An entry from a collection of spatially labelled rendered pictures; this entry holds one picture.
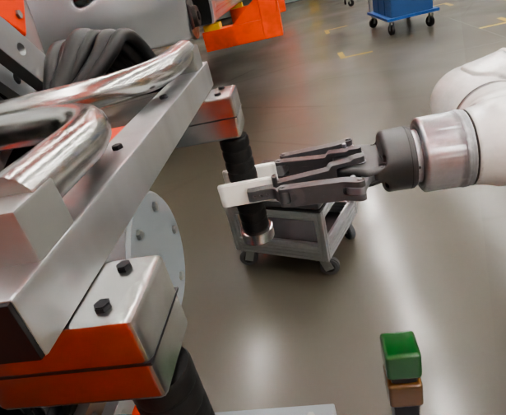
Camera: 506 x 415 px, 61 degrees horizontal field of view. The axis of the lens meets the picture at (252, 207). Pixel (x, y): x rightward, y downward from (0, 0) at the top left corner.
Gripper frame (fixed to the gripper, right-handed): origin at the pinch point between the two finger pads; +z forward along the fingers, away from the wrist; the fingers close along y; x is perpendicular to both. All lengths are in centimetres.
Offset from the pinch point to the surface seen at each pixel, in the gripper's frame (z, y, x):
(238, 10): 65, 536, -17
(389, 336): -14.1, -11.6, -16.9
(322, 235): -5, 78, -61
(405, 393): -14.8, -14.7, -23.0
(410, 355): -15.8, -14.5, -17.0
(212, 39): 67, 343, -22
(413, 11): -139, 517, -61
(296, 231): 6, 100, -72
